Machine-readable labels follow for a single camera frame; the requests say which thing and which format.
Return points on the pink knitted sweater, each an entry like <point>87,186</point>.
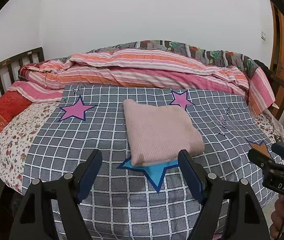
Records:
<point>156,134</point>

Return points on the red embroidered pillow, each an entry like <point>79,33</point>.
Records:
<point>11,104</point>

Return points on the floral white bed sheet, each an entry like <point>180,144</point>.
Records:
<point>16,139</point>

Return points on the white wall switch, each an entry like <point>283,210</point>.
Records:
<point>263,35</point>

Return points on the pink orange striped quilt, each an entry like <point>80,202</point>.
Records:
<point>45,81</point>

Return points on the brown wooden door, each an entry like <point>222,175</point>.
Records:
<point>277,59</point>

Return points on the person's right hand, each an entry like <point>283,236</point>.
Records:
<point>277,217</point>

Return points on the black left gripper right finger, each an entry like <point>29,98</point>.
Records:
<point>245,218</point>

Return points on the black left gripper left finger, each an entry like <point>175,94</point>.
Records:
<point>34,218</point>

